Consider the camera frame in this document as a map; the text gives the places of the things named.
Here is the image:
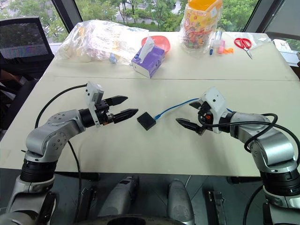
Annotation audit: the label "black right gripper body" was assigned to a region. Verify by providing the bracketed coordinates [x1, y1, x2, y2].
[197, 102, 216, 136]

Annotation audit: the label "grey robot foot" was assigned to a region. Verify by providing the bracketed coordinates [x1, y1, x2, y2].
[103, 175, 140, 218]
[167, 179, 195, 222]

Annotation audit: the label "blue cable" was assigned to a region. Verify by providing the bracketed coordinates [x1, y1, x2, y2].
[154, 97, 200, 121]

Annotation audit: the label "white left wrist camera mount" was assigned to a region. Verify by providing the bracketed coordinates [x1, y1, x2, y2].
[84, 82, 105, 128]

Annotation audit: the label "clear plastic bag with items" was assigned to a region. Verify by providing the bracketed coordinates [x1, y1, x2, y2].
[57, 20, 150, 67]

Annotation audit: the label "small black square box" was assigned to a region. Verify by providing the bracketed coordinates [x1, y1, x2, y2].
[137, 112, 157, 131]

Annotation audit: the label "red plastic bowl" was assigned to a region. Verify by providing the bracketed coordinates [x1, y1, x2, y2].
[141, 35, 171, 54]

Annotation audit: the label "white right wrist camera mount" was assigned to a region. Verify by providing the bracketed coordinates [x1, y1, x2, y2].
[201, 86, 228, 134]

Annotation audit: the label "purple tissue box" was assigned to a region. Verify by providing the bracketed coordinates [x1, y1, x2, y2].
[131, 45, 165, 79]

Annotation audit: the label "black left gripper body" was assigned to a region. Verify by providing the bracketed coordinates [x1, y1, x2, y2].
[94, 99, 115, 126]

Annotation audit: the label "white box with print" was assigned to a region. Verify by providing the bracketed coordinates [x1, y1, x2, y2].
[271, 38, 293, 53]

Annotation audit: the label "grey left robot foot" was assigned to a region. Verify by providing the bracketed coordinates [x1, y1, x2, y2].
[103, 175, 140, 218]

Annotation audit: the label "clear small tube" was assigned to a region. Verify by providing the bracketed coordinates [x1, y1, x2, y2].
[214, 30, 223, 46]

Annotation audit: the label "grey right robot foot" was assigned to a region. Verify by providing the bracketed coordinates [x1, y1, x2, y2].
[167, 179, 195, 222]

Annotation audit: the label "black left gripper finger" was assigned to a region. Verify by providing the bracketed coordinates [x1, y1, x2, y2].
[112, 108, 139, 124]
[105, 95, 129, 107]

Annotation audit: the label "clear flat plastic bag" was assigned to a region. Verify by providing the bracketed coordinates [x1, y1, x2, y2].
[248, 32, 272, 47]

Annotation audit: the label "black mesh office chair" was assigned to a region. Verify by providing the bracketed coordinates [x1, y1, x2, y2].
[0, 16, 55, 80]

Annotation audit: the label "red handled scissors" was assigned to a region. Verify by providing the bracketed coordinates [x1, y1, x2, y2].
[234, 37, 254, 60]

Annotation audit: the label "bagged colourful candy container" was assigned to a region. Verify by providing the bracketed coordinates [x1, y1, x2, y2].
[180, 0, 223, 55]

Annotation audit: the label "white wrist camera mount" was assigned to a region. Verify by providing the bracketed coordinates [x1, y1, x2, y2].
[201, 86, 228, 134]
[84, 82, 105, 128]

